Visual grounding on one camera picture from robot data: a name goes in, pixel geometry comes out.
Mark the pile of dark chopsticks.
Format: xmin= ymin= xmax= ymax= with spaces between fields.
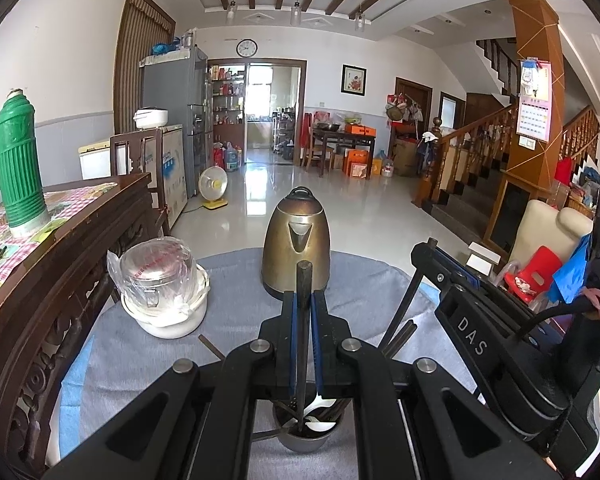
xmin=312 ymin=321 xmax=417 ymax=423

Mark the white step stool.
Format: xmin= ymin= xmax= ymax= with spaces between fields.
xmin=465 ymin=241 xmax=501 ymax=276

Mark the brown striped curtain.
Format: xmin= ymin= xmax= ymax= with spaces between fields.
xmin=112 ymin=0 xmax=177 ymax=136

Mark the blue plastic bag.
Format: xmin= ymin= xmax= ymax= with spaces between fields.
xmin=550 ymin=232 xmax=593 ymax=303

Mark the blue table cover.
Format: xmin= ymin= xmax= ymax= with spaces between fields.
xmin=59 ymin=280 xmax=448 ymax=461

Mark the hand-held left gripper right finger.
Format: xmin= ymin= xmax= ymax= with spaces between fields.
xmin=310 ymin=290 xmax=561 ymax=480

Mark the grey tablecloth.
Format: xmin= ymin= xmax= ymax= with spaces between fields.
xmin=60 ymin=247 xmax=481 ymax=480

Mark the dark wooden dining table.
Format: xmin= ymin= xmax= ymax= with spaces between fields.
xmin=311 ymin=127 xmax=378 ymax=178

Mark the glass shelf with bottles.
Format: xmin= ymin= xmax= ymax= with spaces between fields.
xmin=210 ymin=65 xmax=246 ymax=148

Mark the brown wooden door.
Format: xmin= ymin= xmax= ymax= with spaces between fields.
xmin=395 ymin=76 xmax=433 ymax=126

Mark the framed wall picture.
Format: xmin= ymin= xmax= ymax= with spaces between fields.
xmin=341 ymin=64 xmax=367 ymax=96

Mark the cream chest freezer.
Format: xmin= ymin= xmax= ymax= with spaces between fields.
xmin=78 ymin=140 xmax=114 ymax=181

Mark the white blue-print chest freezer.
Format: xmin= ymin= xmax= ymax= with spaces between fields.
xmin=160 ymin=124 xmax=188 ymax=228

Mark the grey metal utensil cup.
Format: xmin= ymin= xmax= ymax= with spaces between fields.
xmin=271 ymin=397 xmax=353 ymax=454

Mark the yellow floor fan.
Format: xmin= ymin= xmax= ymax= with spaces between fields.
xmin=198 ymin=166 xmax=229 ymax=210

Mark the red child's chair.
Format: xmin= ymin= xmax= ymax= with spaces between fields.
xmin=500 ymin=245 xmax=563 ymax=306

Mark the green thermos flask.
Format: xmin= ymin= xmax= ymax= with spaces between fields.
xmin=0 ymin=89 xmax=51 ymax=238

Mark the pink wall calendar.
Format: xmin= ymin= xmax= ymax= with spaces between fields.
xmin=516 ymin=57 xmax=552 ymax=142

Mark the wooden pillar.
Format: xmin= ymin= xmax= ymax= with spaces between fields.
xmin=500 ymin=0 xmax=566 ymax=186

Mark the bronze electric kettle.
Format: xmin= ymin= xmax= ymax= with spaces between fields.
xmin=261 ymin=186 xmax=332 ymax=302

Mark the white rice cooker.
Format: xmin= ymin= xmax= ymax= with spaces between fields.
xmin=133 ymin=106 xmax=171 ymax=130

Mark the wooden landing railing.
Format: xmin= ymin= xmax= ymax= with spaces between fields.
xmin=560 ymin=105 xmax=600 ymax=176

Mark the white ceramic bowl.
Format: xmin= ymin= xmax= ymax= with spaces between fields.
xmin=120 ymin=265 xmax=211 ymax=338

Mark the cream armchair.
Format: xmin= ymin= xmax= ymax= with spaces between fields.
xmin=510 ymin=199 xmax=595 ymax=281

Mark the checked table mat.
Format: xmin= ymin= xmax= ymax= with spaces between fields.
xmin=0 ymin=182 xmax=118 ymax=311

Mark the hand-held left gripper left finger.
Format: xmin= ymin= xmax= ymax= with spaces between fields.
xmin=42 ymin=290 xmax=301 ymax=480

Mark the black cable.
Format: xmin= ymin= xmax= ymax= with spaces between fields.
xmin=519 ymin=302 xmax=598 ymax=338

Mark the wooden stair railing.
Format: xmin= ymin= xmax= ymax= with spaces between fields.
xmin=412 ymin=102 xmax=518 ymax=208

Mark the dark wooden chair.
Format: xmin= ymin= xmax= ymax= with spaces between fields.
xmin=110 ymin=127 xmax=171 ymax=238

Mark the dark carved wooden sideboard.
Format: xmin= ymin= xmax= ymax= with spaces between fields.
xmin=0 ymin=172 xmax=171 ymax=480

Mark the grey refrigerator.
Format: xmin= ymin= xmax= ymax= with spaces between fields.
xmin=141 ymin=46 xmax=215 ymax=198

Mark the upright orange box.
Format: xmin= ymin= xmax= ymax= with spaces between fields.
xmin=347 ymin=149 xmax=371 ymax=179

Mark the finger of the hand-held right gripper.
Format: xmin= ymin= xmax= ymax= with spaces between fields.
xmin=377 ymin=237 xmax=482 ymax=351

